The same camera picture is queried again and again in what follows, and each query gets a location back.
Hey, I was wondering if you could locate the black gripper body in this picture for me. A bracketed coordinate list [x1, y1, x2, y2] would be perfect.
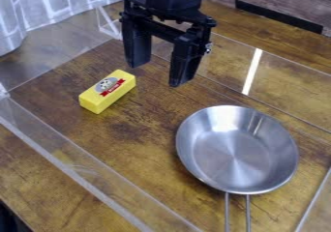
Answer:
[120, 0, 216, 44]

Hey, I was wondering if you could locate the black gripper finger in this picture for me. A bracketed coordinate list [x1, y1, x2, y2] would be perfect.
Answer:
[169, 27, 210, 87]
[122, 20, 151, 68]

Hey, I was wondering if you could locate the yellow butter block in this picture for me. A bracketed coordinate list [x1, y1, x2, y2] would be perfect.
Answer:
[79, 70, 135, 114]

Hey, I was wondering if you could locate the silver metal pan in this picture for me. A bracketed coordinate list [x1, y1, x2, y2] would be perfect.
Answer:
[174, 104, 300, 232]

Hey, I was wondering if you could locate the white grey curtain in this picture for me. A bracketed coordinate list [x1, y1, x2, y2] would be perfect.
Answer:
[0, 0, 120, 56]

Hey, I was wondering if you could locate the clear acrylic barrier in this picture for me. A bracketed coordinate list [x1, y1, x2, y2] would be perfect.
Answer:
[0, 2, 331, 232]

